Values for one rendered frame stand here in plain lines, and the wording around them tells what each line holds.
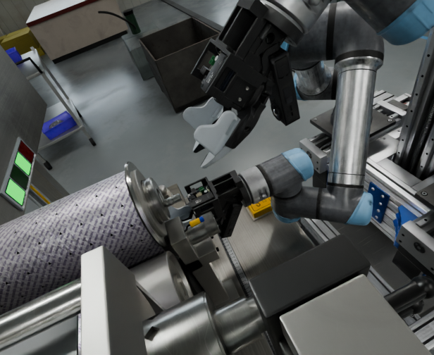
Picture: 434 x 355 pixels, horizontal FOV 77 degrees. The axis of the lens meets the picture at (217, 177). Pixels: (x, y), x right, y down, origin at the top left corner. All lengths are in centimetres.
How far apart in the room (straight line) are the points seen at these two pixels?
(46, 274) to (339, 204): 55
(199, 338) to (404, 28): 39
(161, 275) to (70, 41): 648
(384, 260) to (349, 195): 93
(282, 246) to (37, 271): 54
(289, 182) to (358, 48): 31
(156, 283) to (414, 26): 44
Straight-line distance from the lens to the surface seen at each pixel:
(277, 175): 58
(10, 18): 919
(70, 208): 43
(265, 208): 79
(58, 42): 676
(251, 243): 77
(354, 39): 69
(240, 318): 22
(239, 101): 36
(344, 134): 65
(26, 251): 45
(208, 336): 21
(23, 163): 92
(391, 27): 43
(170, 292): 38
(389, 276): 153
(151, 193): 42
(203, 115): 42
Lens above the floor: 156
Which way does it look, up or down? 44 degrees down
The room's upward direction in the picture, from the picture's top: 20 degrees counter-clockwise
